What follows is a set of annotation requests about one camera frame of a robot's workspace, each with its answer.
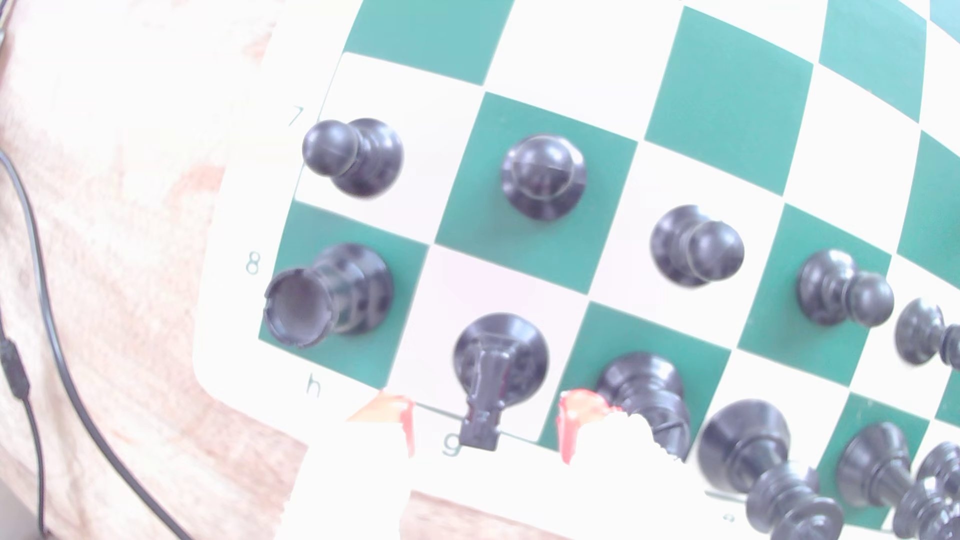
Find white orange-tipped gripper finger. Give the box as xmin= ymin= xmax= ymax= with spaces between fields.
xmin=276 ymin=391 xmax=416 ymax=540
xmin=556 ymin=390 xmax=717 ymax=540

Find black knight chess piece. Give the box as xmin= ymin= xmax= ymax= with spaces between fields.
xmin=452 ymin=312 xmax=551 ymax=453

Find black bishop chess piece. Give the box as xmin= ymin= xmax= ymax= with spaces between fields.
xmin=916 ymin=441 xmax=960 ymax=496
xmin=596 ymin=351 xmax=693 ymax=462

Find black king chess piece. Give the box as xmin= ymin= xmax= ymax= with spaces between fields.
xmin=697 ymin=397 xmax=845 ymax=540

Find black rook chess piece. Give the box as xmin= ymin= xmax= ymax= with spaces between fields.
xmin=262 ymin=242 xmax=395 ymax=350

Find black pawn chess piece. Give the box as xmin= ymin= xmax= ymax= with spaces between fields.
xmin=649 ymin=204 xmax=747 ymax=289
xmin=301 ymin=117 xmax=405 ymax=200
xmin=500 ymin=133 xmax=588 ymax=222
xmin=796 ymin=249 xmax=896 ymax=330
xmin=894 ymin=297 xmax=960 ymax=370

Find black queen chess piece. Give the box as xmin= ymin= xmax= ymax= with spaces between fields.
xmin=836 ymin=421 xmax=960 ymax=540

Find green white chess mat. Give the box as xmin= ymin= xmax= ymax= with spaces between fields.
xmin=191 ymin=0 xmax=960 ymax=540

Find thin black cable with connector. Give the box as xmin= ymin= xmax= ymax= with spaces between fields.
xmin=0 ymin=315 xmax=48 ymax=537

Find thick black cable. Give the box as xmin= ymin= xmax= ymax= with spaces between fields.
xmin=0 ymin=147 xmax=195 ymax=540

